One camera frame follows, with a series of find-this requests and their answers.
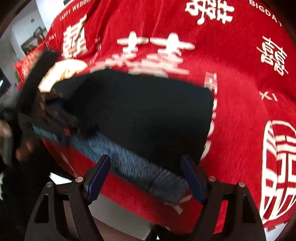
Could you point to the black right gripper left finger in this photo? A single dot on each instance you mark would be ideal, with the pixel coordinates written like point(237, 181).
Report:
point(48, 219)

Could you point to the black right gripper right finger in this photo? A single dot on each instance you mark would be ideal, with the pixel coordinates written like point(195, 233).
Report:
point(229, 211)

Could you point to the black pants with patterned waistband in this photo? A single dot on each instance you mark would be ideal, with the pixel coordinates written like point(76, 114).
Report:
point(145, 124)

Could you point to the person's left hand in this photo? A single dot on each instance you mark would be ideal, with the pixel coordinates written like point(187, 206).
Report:
point(21, 151)

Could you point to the white folded cloth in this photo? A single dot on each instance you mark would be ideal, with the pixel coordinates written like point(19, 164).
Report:
point(61, 70)

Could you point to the red embroidered pillow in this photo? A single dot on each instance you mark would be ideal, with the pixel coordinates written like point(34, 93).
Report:
point(24, 66)

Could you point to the red blanket with white characters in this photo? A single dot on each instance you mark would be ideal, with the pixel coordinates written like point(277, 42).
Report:
point(236, 49)

